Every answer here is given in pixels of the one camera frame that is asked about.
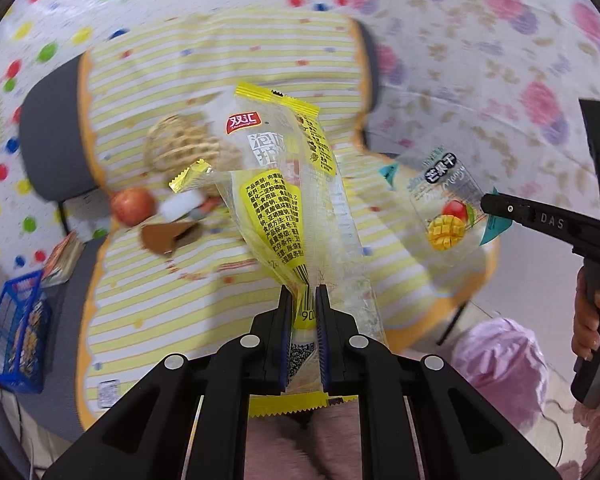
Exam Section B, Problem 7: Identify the clear mango snack wrapper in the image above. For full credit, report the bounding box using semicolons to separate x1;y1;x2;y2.
379;145;513;266

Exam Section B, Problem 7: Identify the white foam block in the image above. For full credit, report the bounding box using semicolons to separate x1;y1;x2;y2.
158;190;207;222

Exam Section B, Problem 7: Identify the yellow clear sausage wrapper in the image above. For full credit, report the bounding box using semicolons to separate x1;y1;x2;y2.
211;82;385;417

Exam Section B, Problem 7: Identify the pink fuzzy sleeve forearm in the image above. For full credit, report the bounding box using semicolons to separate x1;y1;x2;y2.
557;403;600;480

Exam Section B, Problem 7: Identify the right hand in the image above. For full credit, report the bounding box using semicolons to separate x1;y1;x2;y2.
571;268;600;361

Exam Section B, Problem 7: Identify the pink plastic bag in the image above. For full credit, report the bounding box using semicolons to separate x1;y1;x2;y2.
450;318;550;434

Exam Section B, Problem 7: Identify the blue plastic basket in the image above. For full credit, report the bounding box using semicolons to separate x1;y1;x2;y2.
0;270;52;393

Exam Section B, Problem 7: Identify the brown leather piece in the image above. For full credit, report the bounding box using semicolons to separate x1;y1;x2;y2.
140;221;202;257

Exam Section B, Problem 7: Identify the small orange notebook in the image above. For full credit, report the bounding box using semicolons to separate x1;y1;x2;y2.
42;233;85;287

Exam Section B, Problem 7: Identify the red apple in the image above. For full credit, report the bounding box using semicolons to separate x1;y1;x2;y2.
110;188;157;228

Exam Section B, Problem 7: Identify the small yellow candy wrapper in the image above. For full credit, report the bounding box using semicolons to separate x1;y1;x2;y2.
169;158;212;194

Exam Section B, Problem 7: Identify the grey office chair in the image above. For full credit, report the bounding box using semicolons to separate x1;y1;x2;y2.
19;11;493;441

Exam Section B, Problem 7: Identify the woven bamboo basket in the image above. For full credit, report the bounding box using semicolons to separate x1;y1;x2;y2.
144;115;242;176

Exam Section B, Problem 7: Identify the yellow striped cloth cover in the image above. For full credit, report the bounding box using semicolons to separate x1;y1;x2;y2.
76;9;496;427

